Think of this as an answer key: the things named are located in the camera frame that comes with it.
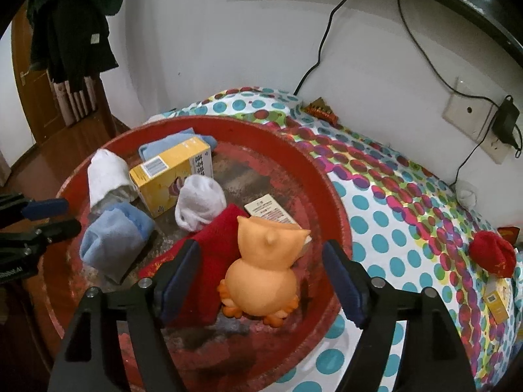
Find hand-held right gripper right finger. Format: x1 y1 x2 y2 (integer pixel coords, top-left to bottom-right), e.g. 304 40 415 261
322 240 477 392

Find white box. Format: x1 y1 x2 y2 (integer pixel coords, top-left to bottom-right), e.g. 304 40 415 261
244 196 313 258

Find black adapter cable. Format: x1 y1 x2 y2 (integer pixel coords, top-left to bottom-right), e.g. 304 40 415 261
451 128 523 188

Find red sock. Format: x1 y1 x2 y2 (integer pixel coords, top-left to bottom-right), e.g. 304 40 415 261
468 231 516 278
138 203 254 329

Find red round basin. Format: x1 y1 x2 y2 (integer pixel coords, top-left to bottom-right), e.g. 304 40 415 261
32 115 353 392

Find large yellow cardboard box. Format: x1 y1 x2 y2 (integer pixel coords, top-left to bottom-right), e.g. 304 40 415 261
129 137 214 219

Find small yellow cardboard box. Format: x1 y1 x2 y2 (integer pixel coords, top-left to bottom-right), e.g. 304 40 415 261
483 278 511 323

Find white wall socket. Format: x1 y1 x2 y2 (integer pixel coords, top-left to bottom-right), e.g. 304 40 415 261
480 124 519 166

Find orange owl toy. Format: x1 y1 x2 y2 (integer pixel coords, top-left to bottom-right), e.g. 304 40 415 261
216 215 312 327

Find dark hanging clothes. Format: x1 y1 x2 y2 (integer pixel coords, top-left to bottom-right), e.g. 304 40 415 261
26 0 125 92

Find white cloth bundle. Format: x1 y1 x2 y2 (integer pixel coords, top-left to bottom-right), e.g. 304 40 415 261
455 180 478 209

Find white sock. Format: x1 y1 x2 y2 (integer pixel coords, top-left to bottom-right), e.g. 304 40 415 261
87 149 140 213
175 174 227 231

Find light blue sock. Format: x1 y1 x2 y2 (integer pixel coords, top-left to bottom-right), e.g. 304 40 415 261
79 202 156 283
138 128 218 164

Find brown wooden door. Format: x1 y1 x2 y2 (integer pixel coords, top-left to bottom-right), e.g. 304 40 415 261
10 4 68 143

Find red snack packet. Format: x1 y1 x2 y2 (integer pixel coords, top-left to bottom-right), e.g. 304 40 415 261
304 97 340 127

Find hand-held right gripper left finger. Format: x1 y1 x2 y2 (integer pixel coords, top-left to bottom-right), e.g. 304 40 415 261
48 239 201 392

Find black power adapter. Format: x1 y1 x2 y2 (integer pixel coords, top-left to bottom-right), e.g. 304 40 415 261
492 96 520 148

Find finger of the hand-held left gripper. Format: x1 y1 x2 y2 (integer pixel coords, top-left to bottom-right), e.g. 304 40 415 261
0 193 69 229
0 218 82 260

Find polka dot tablecloth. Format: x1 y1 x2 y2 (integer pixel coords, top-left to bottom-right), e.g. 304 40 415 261
147 87 523 392

